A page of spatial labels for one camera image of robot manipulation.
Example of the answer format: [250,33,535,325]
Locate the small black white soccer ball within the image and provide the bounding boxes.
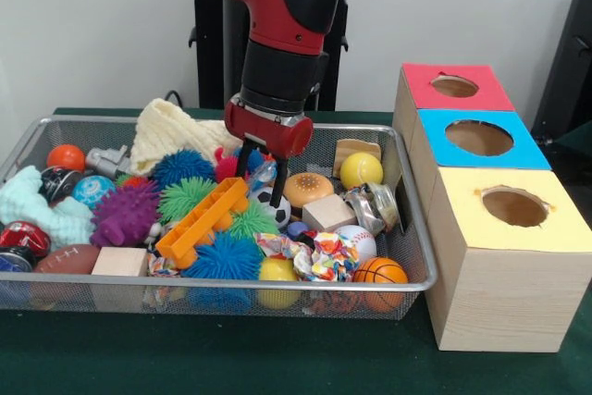
[250,188,292,230]

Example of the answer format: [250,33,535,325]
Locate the orange toy brick round studs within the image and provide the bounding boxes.
[154,177,251,270]

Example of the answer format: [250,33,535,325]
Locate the dark green table cloth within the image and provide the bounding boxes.
[0,106,592,395]

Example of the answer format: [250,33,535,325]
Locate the crushed clear plastic bottle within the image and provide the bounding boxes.
[246,158,278,192]

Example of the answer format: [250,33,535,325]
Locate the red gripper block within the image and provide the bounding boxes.
[224,95,315,209]

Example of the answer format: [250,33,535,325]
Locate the green spiky ball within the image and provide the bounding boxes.
[157,177,219,224]
[228,201,280,242]

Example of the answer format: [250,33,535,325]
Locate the cream knitted cloth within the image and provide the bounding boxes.
[129,98,243,177]

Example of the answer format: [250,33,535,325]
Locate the small orange basketball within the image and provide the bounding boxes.
[352,256,409,313]

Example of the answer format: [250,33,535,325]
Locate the clear shallow mesh bin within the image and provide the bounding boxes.
[0,114,438,320]

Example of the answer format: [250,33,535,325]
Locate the blue spiky ball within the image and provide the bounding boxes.
[182,231,265,282]

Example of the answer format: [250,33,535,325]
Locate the purple spiky ball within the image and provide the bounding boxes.
[90,179,162,249]

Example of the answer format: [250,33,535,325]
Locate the wooden box three holes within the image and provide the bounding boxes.
[393,64,592,353]

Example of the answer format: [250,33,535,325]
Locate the red orange ball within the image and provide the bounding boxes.
[46,143,87,174]

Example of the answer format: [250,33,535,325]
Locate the yellow green ball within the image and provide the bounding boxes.
[339,152,385,191]

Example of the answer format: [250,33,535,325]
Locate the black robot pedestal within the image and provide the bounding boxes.
[179,0,373,111]

